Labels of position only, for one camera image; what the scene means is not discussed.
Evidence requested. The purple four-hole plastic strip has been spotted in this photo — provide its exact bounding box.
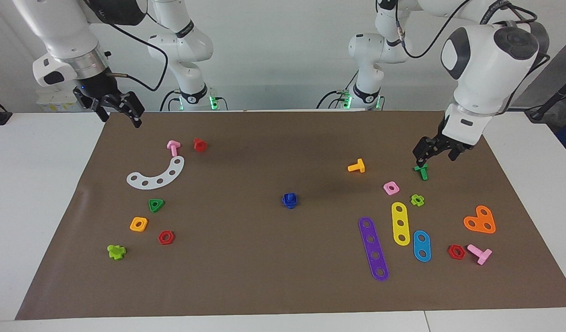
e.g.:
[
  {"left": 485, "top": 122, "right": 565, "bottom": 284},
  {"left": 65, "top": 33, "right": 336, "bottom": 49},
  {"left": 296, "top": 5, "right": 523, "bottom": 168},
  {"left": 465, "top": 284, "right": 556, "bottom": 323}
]
[{"left": 358, "top": 217, "right": 389, "bottom": 282}]

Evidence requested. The orange heart-shaped plastic plate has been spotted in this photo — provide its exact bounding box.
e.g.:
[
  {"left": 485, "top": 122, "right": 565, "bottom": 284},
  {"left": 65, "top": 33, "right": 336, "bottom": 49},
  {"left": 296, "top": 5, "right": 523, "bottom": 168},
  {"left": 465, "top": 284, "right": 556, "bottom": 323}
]
[{"left": 463, "top": 205, "right": 496, "bottom": 234}]

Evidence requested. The black stand with pole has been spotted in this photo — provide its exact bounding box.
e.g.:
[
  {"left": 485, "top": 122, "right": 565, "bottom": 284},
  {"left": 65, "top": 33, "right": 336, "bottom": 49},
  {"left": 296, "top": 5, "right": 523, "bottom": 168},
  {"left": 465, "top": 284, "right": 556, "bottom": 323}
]
[{"left": 525, "top": 83, "right": 566, "bottom": 123}]

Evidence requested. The black arm base cable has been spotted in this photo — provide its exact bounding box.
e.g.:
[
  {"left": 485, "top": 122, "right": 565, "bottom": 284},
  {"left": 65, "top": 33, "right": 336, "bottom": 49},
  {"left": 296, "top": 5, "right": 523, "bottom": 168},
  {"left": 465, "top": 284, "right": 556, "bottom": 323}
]
[
  {"left": 160, "top": 90, "right": 182, "bottom": 112},
  {"left": 316, "top": 90, "right": 355, "bottom": 110}
]

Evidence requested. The white box with yellow labels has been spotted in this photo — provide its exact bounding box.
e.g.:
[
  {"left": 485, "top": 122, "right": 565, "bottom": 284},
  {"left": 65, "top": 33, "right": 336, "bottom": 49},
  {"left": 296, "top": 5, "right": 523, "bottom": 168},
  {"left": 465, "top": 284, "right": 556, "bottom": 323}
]
[{"left": 36, "top": 89, "right": 83, "bottom": 113}]

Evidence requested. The yellow three-hole plastic strip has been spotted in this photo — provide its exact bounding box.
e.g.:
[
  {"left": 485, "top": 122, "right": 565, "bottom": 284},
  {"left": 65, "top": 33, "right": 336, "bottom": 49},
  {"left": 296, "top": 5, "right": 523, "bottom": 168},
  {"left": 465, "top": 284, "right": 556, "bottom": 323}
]
[{"left": 391, "top": 202, "right": 411, "bottom": 246}]

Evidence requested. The blue two-hole plastic strip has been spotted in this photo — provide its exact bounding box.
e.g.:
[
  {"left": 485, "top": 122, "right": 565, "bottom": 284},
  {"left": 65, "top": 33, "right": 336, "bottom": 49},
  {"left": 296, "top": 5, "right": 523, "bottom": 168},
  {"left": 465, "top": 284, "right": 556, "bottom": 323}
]
[{"left": 413, "top": 230, "right": 432, "bottom": 263}]

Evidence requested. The white curved five-hole plate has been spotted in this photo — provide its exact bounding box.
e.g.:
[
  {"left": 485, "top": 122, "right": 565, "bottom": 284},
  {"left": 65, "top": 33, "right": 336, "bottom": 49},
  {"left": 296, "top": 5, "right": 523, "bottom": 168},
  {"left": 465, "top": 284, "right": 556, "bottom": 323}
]
[{"left": 126, "top": 156, "right": 185, "bottom": 190}]

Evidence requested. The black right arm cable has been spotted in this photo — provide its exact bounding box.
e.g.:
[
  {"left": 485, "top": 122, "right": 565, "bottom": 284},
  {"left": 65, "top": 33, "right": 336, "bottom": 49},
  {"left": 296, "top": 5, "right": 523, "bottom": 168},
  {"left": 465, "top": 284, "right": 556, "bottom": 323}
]
[{"left": 87, "top": 0, "right": 169, "bottom": 93}]

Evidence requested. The brown table mat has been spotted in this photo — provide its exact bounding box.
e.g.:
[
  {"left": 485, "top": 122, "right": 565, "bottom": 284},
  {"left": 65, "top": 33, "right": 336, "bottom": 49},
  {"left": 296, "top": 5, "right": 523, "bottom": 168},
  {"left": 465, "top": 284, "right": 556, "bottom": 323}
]
[{"left": 15, "top": 110, "right": 566, "bottom": 320}]

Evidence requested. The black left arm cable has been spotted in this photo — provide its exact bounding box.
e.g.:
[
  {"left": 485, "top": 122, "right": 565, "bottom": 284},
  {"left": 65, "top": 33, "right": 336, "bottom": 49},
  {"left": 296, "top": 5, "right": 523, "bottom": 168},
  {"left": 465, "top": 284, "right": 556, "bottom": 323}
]
[{"left": 396, "top": 0, "right": 551, "bottom": 111}]

